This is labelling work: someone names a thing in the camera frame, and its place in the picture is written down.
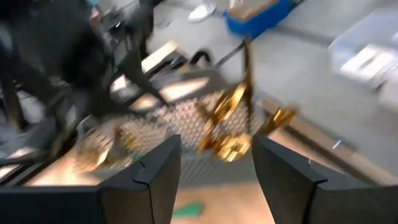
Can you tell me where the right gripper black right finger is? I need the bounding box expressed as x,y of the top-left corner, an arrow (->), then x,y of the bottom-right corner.
251,135 -> 398,224

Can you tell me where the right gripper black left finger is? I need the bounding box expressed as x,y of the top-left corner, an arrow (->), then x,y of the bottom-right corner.
0,134 -> 183,224

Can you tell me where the grey mesh cutlery basket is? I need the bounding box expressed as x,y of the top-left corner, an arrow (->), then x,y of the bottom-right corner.
74,67 -> 271,187

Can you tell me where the small white box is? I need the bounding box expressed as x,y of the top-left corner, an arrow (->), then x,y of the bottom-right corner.
338,43 -> 396,82

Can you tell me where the clear plastic container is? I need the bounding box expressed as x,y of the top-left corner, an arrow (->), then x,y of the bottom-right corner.
328,9 -> 398,91

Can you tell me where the blue plastic bin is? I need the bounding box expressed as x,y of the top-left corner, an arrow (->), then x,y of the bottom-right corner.
223,0 -> 295,40

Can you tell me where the white round stand base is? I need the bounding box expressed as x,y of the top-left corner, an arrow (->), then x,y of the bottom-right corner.
187,2 -> 218,23

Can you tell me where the brown wicker tray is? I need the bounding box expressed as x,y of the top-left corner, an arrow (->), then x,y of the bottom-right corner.
228,0 -> 280,19

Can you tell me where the black frame clamp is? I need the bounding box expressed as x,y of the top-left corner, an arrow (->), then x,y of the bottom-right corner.
189,49 -> 214,68

